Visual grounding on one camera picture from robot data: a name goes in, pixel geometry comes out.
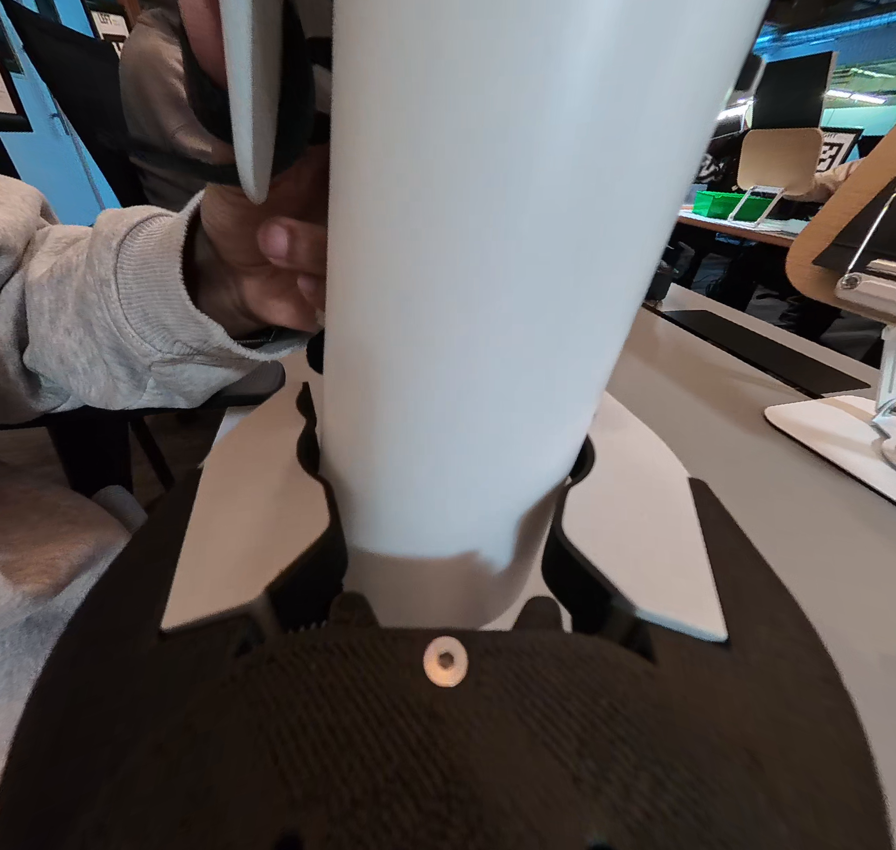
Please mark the wooden table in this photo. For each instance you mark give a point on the wooden table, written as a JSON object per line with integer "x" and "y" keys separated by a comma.
{"x": 742, "y": 228}

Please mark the black framed wall picture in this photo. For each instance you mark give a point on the black framed wall picture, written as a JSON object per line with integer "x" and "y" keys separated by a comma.
{"x": 10, "y": 97}

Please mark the black monitor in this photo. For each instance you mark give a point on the black monitor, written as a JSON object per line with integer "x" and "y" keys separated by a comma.
{"x": 791, "y": 90}

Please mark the person's left forearm grey sleeve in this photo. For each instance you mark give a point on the person's left forearm grey sleeve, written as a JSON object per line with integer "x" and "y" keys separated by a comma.
{"x": 84, "y": 304}

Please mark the green plastic bin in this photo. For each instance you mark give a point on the green plastic bin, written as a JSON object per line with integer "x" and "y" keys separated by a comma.
{"x": 717, "y": 204}

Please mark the plywood panel on white stand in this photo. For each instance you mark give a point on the plywood panel on white stand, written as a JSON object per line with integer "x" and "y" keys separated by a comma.
{"x": 777, "y": 157}
{"x": 840, "y": 234}

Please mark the black and white printed tag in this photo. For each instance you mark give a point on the black and white printed tag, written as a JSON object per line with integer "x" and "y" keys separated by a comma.
{"x": 838, "y": 150}

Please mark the black framed printed tag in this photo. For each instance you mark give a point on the black framed printed tag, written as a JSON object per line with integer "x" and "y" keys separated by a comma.
{"x": 108, "y": 24}

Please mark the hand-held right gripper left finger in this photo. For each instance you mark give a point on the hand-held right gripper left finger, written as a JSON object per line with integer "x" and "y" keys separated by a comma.
{"x": 245, "y": 528}

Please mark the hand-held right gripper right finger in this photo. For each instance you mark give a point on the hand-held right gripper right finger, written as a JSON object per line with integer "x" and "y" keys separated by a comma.
{"x": 644, "y": 535}

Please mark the person's left hand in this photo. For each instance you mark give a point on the person's left hand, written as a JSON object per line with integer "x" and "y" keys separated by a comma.
{"x": 259, "y": 262}

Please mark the person's grey hoodie torso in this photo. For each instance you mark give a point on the person's grey hoodie torso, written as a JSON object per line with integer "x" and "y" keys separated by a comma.
{"x": 154, "y": 108}

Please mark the white bottle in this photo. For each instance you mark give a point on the white bottle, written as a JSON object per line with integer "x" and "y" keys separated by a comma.
{"x": 490, "y": 234}

